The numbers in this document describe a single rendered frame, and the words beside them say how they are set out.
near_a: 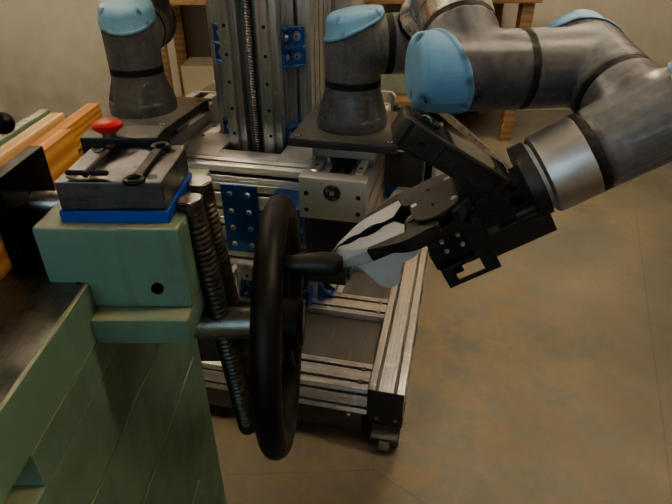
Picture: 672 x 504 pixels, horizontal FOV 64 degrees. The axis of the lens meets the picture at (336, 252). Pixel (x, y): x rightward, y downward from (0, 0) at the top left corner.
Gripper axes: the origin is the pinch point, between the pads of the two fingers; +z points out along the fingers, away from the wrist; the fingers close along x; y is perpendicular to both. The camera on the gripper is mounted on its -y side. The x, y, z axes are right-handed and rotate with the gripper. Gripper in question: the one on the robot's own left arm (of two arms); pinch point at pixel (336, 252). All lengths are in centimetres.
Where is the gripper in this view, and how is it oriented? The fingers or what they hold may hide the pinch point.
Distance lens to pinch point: 53.5
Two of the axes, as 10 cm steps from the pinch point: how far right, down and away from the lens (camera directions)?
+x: 0.1, -5.4, 8.4
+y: 5.1, 7.3, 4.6
